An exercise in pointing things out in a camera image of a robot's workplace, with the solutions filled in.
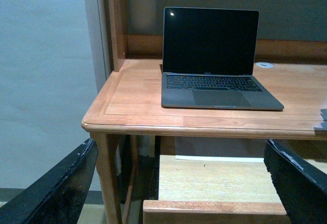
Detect wooden keyboard tray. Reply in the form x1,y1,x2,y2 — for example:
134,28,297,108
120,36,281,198
143,155,290,223

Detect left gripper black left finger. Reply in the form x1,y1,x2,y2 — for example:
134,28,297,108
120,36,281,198
1,138,98,223

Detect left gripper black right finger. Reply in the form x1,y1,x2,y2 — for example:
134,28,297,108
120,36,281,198
264,139,326,223

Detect white desk grommet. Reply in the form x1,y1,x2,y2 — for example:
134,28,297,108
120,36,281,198
256,62,274,68

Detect grey laptop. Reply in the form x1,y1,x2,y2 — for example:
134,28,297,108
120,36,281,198
161,7,284,111

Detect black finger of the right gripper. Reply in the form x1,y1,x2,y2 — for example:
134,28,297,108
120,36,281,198
314,109,327,132

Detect wooden desk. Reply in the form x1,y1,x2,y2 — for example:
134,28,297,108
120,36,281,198
81,0,326,223

